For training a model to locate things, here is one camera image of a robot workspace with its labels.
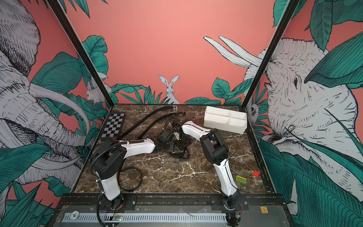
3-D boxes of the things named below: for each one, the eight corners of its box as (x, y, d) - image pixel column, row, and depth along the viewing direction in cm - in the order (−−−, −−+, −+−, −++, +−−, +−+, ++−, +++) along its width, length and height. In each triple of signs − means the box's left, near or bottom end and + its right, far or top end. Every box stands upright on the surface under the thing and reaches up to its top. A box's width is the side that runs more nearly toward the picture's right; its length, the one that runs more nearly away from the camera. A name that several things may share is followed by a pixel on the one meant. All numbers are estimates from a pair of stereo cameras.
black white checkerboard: (101, 139, 101) (98, 136, 98) (112, 115, 115) (110, 112, 112) (118, 139, 101) (116, 136, 98) (127, 116, 115) (125, 112, 112)
